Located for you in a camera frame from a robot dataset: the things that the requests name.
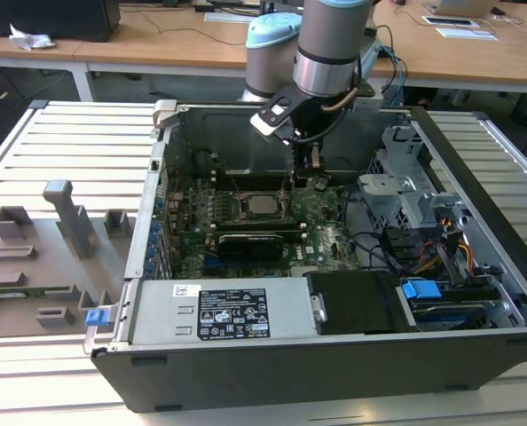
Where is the metal socket cover frame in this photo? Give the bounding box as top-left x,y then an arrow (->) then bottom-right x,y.
277,176 -> 294,221

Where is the silver square CPU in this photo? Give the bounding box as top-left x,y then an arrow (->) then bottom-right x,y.
249,193 -> 279,215

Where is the CPU socket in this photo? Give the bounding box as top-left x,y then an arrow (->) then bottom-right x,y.
233,189 -> 292,224

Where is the pale blue teach pendant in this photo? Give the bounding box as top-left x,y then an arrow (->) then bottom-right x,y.
358,37 -> 385,90

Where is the silver metal drive cage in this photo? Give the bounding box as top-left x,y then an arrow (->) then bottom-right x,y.
356,125 -> 468,233

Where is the green motherboard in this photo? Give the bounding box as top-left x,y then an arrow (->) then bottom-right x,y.
164,173 -> 363,280

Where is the black graphics card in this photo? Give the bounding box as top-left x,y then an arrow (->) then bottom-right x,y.
217,232 -> 287,264

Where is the wooden desk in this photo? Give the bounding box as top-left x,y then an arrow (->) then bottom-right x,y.
0,0 -> 527,104

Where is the white framed tablet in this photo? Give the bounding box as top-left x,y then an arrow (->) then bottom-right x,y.
421,14 -> 483,28

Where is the black plastic shroud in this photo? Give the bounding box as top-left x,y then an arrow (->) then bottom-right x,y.
304,270 -> 421,336

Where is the silver laptop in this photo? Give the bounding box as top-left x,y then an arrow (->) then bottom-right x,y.
422,0 -> 509,15

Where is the blue disk carrier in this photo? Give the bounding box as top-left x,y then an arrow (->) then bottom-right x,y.
402,279 -> 505,332

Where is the black power supply label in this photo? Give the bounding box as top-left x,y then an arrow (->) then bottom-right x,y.
197,288 -> 271,343

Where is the white barcode sticker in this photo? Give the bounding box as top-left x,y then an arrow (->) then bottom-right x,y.
171,283 -> 203,299

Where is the grey power supply unit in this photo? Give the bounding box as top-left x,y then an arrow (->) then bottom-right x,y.
124,277 -> 319,346

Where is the black open PC case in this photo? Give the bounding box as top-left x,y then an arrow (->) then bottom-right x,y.
83,99 -> 527,414

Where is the black box on desk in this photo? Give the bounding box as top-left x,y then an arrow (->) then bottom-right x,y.
0,0 -> 122,43

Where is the blue case latch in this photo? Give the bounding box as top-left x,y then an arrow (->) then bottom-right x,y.
85,309 -> 114,329

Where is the crumpled white paper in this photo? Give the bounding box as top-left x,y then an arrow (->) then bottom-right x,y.
8,22 -> 57,51

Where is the grey parts rack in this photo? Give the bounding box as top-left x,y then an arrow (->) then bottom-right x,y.
0,178 -> 137,339

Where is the green RAM stick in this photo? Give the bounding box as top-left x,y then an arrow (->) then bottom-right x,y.
0,286 -> 73,299

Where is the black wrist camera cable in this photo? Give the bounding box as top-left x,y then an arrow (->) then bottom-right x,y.
288,86 -> 361,144

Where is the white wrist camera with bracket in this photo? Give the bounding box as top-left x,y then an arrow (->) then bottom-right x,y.
250,85 -> 310,146

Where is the blue cable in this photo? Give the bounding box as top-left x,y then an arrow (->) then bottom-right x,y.
378,43 -> 409,107

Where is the black data cable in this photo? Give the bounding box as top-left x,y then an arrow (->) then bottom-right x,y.
346,228 -> 409,272

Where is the coloured power wire bundle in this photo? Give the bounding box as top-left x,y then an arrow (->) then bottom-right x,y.
416,234 -> 474,272

